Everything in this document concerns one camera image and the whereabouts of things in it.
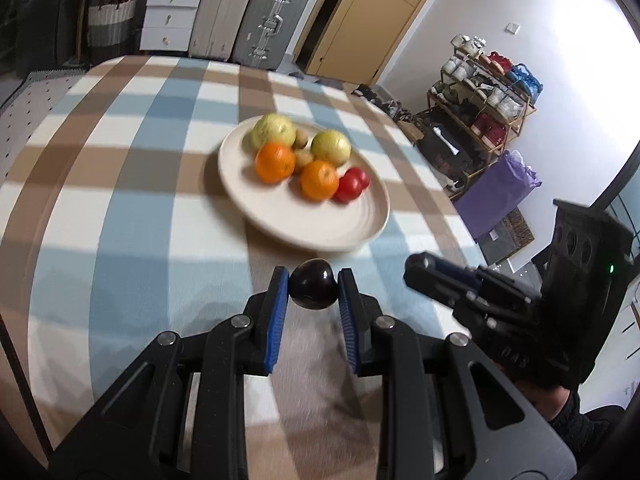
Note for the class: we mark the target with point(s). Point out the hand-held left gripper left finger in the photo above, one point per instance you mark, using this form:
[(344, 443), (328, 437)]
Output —
[(276, 320)]

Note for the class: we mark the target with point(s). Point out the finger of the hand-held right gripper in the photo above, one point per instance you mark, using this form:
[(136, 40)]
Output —
[(480, 280), (435, 280)]

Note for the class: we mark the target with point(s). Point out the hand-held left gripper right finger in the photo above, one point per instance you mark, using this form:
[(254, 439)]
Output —
[(348, 320)]

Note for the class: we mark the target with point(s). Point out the dark purple plum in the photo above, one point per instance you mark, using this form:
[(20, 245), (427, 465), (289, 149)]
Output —
[(312, 284)]

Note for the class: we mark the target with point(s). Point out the cream round plate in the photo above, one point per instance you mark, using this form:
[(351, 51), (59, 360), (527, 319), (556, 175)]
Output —
[(305, 225)]

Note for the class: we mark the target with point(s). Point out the red tomato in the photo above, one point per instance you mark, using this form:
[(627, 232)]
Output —
[(346, 191), (359, 177)]

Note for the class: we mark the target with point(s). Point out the orange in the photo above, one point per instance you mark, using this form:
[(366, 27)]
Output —
[(319, 181), (274, 162)]

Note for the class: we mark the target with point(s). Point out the person's right forearm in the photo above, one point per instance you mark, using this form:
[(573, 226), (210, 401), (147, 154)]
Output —
[(585, 425)]

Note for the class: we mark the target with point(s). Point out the patterned doormat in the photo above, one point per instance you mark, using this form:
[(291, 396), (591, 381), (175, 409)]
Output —
[(517, 227)]

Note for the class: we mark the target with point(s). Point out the purple bag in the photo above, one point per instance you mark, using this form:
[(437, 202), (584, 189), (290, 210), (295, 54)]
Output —
[(495, 195)]

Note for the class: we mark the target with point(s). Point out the black bag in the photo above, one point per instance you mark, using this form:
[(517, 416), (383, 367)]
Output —
[(450, 152)]

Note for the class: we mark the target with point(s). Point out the checked tablecloth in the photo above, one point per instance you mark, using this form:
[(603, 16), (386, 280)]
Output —
[(150, 210)]

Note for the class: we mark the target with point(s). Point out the yellow-green guava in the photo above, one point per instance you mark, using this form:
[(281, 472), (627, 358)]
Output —
[(270, 130), (331, 147)]

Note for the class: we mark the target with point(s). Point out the pile of shoes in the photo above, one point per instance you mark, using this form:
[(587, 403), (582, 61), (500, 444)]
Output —
[(395, 107)]

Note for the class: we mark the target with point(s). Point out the shoe rack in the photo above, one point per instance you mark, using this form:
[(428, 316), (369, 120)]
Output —
[(492, 95)]

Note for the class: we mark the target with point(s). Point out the wooden door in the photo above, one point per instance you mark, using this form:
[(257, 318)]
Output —
[(375, 25)]

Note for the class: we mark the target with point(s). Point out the silver grey suitcase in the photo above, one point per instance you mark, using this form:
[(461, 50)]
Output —
[(272, 20)]

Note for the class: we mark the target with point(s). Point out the beige suitcase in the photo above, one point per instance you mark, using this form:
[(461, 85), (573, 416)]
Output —
[(222, 10)]

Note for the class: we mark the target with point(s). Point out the white drawer desk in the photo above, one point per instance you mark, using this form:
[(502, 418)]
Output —
[(167, 15)]

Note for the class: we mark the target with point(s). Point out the dotted grey mat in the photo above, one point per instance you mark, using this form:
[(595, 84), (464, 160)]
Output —
[(30, 95)]

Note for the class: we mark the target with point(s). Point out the woven laundry basket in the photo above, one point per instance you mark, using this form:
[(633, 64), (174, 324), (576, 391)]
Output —
[(111, 25)]

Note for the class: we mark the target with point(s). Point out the grey refrigerator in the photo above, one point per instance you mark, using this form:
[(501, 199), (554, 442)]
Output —
[(42, 15)]

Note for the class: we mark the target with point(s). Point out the white light switch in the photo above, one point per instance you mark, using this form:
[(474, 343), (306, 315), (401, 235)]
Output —
[(513, 28)]

